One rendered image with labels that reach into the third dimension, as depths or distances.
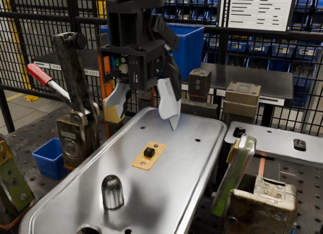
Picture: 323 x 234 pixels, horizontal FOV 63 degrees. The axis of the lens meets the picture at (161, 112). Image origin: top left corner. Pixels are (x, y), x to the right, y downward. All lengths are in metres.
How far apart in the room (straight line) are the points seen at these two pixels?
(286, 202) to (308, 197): 0.57
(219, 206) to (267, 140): 0.23
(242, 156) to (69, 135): 0.35
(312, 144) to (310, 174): 0.45
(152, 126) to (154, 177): 0.17
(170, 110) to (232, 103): 0.28
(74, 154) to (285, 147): 0.43
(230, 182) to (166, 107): 0.14
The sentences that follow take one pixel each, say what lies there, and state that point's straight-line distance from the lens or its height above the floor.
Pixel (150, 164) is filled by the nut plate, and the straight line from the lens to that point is 0.49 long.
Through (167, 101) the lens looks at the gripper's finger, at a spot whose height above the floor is 1.13.
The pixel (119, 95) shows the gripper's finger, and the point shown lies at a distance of 0.46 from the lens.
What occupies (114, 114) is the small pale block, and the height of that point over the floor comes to 1.04.
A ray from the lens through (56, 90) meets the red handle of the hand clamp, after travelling 0.56.
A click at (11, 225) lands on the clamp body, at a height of 0.95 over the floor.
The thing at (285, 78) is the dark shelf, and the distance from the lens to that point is 0.89.
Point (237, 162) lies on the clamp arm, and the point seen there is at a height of 1.09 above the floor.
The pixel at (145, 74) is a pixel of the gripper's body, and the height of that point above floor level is 1.19.
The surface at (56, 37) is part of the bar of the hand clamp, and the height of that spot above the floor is 1.21.
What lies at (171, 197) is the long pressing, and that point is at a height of 1.00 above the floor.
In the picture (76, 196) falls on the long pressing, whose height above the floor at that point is 1.00.
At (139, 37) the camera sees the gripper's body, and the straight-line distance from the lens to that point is 0.36.
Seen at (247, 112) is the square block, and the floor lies 1.01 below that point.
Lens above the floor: 1.30
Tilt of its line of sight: 27 degrees down
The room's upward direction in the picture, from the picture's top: straight up
